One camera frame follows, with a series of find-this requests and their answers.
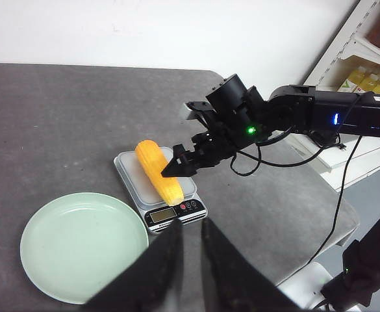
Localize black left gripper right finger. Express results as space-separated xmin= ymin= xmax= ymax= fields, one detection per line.
xmin=201 ymin=219 xmax=301 ymax=311

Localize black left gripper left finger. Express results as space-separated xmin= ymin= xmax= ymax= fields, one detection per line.
xmin=81 ymin=220 xmax=183 ymax=311

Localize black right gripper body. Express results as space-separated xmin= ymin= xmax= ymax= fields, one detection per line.
xmin=185 ymin=74 xmax=274 ymax=169

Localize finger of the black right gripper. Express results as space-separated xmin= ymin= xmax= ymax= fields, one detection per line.
xmin=173 ymin=144 xmax=192 ymax=163
xmin=161 ymin=157 xmax=198 ymax=177

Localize yellow corn cob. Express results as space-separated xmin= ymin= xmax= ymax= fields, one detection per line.
xmin=134 ymin=140 xmax=184 ymax=206

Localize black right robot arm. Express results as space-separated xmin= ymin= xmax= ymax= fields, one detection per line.
xmin=161 ymin=74 xmax=380 ymax=177

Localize silver digital kitchen scale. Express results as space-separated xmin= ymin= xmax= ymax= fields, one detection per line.
xmin=113 ymin=146 xmax=207 ymax=235

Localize light green plate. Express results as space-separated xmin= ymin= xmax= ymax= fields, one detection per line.
xmin=19 ymin=192 xmax=149 ymax=305

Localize white shelf rack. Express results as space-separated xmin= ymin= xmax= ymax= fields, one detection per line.
xmin=293 ymin=1 xmax=380 ymax=191

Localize yellow bottles on shelf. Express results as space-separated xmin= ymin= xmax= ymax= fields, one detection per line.
xmin=337 ymin=66 xmax=380 ymax=94

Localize black cable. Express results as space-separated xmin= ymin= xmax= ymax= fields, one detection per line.
xmin=230 ymin=94 xmax=364 ymax=270

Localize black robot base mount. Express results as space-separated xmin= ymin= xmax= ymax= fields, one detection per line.
xmin=321 ymin=219 xmax=380 ymax=311

